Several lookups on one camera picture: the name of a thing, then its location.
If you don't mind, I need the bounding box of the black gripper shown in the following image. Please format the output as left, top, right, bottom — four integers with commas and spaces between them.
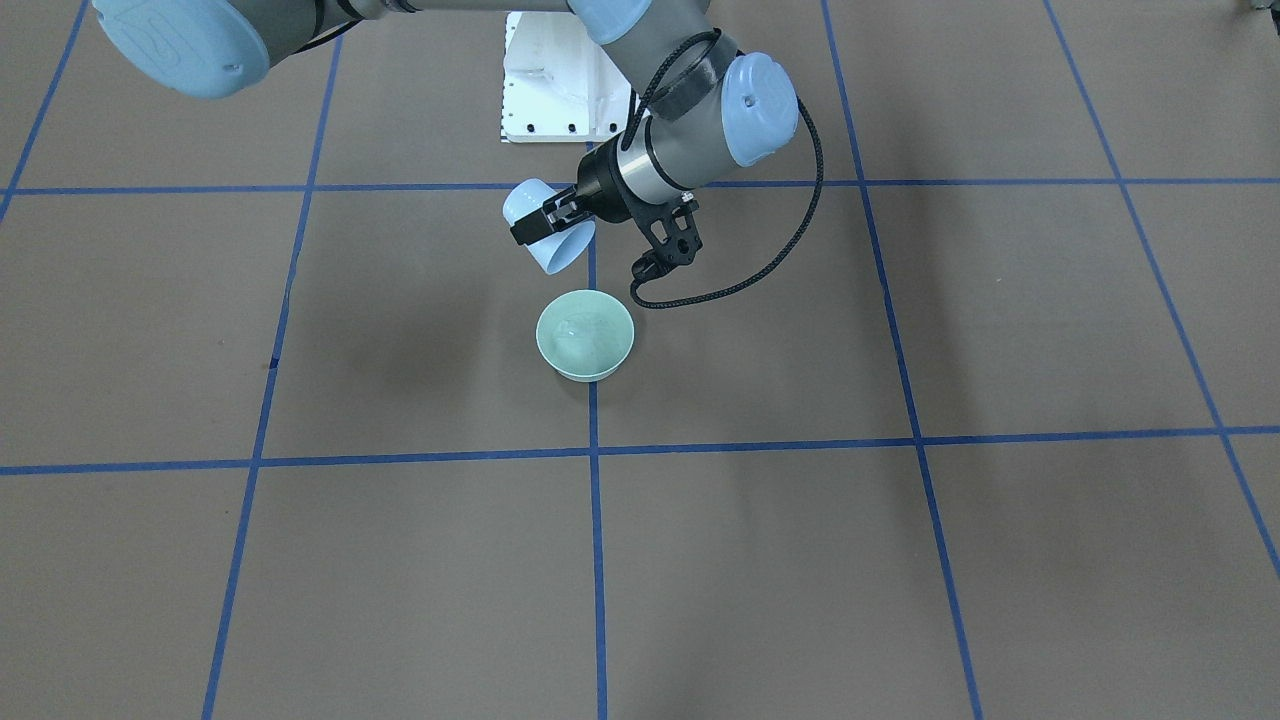
509, 140, 652, 247

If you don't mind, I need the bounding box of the light blue cup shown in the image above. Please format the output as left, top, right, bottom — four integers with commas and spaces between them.
502, 178, 596, 275

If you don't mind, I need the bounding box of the light green bowl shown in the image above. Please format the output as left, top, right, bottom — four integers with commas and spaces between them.
535, 290, 636, 383

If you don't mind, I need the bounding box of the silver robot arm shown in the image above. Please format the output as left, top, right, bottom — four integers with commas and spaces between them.
91, 1, 803, 258

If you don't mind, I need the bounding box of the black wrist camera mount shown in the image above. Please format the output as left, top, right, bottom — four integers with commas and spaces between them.
628, 191, 701, 284

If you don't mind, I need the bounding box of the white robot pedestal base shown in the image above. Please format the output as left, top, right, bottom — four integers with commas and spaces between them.
500, 12, 631, 143

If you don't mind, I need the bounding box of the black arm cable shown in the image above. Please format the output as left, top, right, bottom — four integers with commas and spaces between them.
620, 28, 826, 310

